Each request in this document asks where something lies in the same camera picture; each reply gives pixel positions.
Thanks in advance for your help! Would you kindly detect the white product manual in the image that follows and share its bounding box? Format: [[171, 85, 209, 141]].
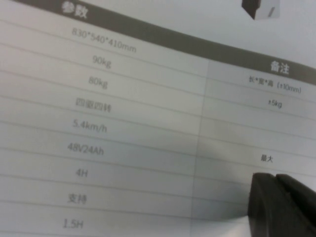
[[0, 0, 316, 237]]

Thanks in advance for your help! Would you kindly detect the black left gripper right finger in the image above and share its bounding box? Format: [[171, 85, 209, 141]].
[[275, 173, 316, 223]]

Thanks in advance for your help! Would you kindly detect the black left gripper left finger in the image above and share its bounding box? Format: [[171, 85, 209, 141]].
[[247, 173, 316, 237]]

